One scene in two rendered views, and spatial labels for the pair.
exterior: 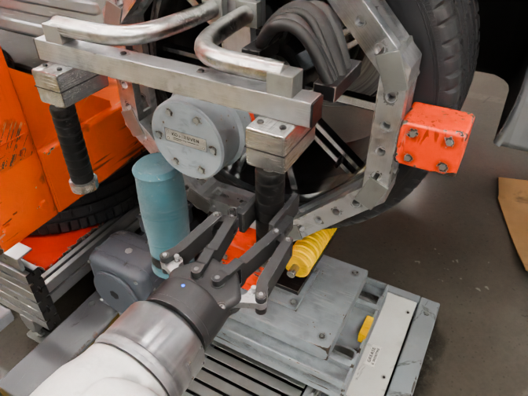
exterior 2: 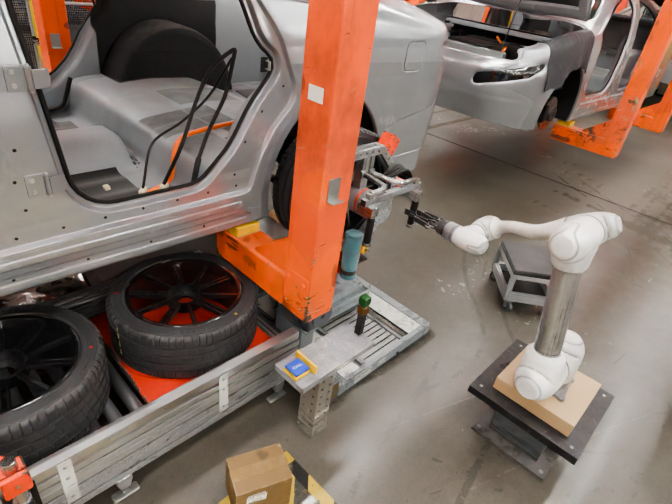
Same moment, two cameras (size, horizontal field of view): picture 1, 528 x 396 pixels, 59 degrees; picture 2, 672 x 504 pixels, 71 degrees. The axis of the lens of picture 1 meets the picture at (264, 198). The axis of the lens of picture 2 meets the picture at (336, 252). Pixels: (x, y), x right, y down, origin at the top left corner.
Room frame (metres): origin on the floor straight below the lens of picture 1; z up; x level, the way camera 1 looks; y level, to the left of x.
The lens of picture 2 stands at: (0.36, 2.17, 1.85)
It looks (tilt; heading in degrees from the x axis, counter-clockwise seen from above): 32 degrees down; 282
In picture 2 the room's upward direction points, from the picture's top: 9 degrees clockwise
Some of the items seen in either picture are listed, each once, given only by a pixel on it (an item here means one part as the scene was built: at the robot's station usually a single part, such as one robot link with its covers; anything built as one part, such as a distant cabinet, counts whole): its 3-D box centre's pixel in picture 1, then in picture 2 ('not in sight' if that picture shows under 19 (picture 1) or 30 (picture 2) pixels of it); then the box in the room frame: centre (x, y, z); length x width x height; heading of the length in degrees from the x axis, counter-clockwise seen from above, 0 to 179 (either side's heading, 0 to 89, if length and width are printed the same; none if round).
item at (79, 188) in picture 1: (73, 145); (369, 230); (0.62, 0.29, 0.83); 0.04 x 0.04 x 0.16
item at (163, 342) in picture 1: (152, 352); (451, 231); (0.25, 0.10, 0.83); 0.09 x 0.06 x 0.09; 62
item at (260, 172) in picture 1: (269, 213); (412, 212); (0.46, -0.01, 0.83); 0.04 x 0.04 x 0.16
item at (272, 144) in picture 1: (282, 133); (412, 192); (0.48, -0.02, 0.93); 0.09 x 0.05 x 0.05; 152
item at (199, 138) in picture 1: (223, 112); (367, 203); (0.68, 0.06, 0.85); 0.21 x 0.14 x 0.14; 152
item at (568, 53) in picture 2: not in sight; (562, 58); (-0.41, -2.81, 1.36); 0.71 x 0.30 x 0.51; 62
